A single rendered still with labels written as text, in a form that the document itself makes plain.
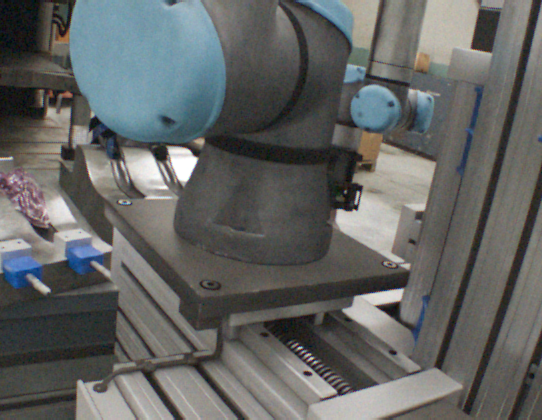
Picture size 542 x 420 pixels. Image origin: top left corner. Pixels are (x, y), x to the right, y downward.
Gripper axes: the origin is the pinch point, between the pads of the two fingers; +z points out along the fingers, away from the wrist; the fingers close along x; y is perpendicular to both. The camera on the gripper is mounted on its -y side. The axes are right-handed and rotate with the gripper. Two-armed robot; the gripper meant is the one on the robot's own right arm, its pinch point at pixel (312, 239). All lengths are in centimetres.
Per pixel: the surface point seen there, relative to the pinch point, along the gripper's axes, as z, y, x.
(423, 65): -38, -484, 548
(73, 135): -2, -77, -29
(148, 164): -6.8, -29.2, -24.6
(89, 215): 2.8, -24.1, -38.4
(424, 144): 66, -439, 535
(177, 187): -3.5, -23.0, -19.8
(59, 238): -3, 2, -51
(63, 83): -17, -77, -33
